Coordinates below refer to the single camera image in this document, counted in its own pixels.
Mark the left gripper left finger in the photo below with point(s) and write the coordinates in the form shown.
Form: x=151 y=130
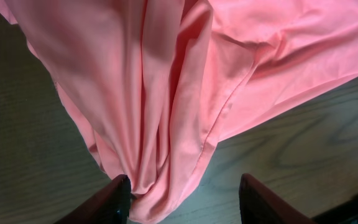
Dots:
x=110 y=205

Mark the pink t-shirt with brown print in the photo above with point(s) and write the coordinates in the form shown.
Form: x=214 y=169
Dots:
x=153 y=86

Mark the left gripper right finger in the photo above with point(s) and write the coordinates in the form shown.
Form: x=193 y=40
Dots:
x=259 y=205

